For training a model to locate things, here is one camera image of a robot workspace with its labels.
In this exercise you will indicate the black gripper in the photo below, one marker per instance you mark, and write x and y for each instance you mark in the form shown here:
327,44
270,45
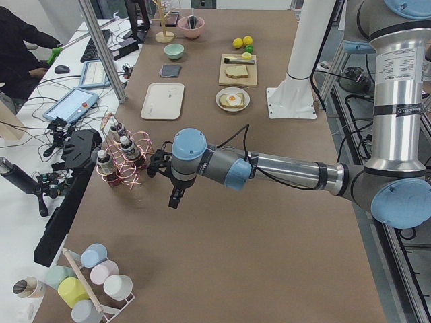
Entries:
178,184

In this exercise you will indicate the plain bread slice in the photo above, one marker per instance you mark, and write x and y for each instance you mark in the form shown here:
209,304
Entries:
236,71

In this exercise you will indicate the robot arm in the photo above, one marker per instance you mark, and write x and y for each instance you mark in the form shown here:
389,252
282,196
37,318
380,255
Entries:
391,184

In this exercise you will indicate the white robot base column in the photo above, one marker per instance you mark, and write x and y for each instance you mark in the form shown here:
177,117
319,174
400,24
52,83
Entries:
293,98

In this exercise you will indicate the cream rabbit tray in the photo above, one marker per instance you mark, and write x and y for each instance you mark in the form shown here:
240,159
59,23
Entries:
163,101

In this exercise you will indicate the tea bottle two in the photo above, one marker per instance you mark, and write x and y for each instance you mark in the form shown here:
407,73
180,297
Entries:
130,150

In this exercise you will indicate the tea bottle one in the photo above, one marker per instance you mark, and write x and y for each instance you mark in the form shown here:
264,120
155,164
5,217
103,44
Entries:
107,167

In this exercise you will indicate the tea bottle three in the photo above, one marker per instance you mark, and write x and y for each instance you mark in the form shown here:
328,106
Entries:
117,131

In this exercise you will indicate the white round plate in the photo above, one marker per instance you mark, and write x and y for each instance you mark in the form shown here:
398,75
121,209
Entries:
233,90

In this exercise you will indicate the fried egg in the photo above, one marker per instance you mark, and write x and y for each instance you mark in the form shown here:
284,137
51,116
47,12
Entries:
233,99

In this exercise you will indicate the blue cup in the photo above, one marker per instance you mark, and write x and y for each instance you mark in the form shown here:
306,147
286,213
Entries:
93,255

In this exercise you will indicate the pink cup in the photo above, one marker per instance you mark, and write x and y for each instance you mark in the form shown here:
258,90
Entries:
102,271

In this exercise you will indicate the white cup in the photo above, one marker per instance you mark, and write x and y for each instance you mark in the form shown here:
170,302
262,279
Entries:
118,287

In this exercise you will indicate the grey folded cloth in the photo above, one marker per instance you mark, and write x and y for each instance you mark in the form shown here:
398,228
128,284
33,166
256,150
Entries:
170,70

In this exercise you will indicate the wooden cutting board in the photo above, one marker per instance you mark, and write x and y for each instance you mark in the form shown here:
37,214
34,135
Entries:
251,81

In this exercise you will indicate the blue teach pendant near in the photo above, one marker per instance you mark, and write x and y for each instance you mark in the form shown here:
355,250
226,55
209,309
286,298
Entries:
72,106

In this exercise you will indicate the blue teach pendant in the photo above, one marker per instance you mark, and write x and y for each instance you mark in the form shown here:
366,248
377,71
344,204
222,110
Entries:
93,75
72,106

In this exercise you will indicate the metal cylinder tool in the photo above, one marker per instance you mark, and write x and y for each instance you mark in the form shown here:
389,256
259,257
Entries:
230,60

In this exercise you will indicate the green bowl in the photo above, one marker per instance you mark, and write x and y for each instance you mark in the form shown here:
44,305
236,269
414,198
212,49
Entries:
174,51

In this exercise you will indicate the blue teach pendant far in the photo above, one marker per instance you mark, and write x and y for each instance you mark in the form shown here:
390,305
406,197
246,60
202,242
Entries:
93,75

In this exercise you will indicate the yellow cup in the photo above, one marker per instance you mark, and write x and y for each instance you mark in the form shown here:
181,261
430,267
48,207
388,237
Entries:
72,291

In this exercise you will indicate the green cup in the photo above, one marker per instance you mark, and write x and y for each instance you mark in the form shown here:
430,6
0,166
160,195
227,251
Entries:
56,274

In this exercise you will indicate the half lemon slice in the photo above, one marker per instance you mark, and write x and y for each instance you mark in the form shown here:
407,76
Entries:
247,56

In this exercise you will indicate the grey cup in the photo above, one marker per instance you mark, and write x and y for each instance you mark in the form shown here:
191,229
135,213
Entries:
84,311

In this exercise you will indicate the wooden mug tree stand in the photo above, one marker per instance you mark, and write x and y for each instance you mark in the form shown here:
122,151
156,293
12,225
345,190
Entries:
164,36

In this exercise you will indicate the green lime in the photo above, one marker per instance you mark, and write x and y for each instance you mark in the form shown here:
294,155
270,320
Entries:
249,48

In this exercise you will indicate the yellow lemon one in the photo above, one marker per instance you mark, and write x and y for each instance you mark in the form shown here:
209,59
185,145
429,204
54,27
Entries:
237,43

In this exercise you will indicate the black keyboard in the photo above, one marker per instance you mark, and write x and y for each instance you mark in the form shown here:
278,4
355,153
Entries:
90,52

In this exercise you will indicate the yellow lemon two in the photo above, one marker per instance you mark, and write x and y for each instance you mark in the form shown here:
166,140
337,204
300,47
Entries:
247,40

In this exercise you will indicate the computer mouse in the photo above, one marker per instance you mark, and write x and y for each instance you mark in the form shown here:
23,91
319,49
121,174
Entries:
61,69

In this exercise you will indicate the metal scoop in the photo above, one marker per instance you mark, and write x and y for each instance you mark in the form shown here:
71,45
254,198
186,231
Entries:
192,22

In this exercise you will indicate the seated person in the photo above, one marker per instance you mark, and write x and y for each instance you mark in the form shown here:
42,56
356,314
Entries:
21,71

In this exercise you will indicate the copper wire bottle rack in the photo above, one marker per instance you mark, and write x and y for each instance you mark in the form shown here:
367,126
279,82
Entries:
128,173

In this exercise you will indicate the black camera stand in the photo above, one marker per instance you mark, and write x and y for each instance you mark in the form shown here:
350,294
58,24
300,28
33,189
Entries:
78,156

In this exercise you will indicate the white wire cup rack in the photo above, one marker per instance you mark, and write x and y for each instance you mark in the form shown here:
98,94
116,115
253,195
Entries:
110,308

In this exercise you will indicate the aluminium frame post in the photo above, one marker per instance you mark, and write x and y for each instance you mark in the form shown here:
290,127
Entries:
102,48

